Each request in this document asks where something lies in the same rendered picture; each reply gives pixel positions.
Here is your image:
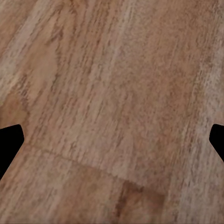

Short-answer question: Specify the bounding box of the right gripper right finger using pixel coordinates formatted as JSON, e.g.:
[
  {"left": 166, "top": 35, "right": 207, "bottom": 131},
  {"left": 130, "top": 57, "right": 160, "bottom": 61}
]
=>
[{"left": 209, "top": 124, "right": 224, "bottom": 162}]

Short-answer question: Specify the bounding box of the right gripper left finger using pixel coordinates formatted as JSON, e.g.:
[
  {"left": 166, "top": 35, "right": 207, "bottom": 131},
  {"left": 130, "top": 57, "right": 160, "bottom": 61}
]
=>
[{"left": 0, "top": 124, "right": 24, "bottom": 180}]

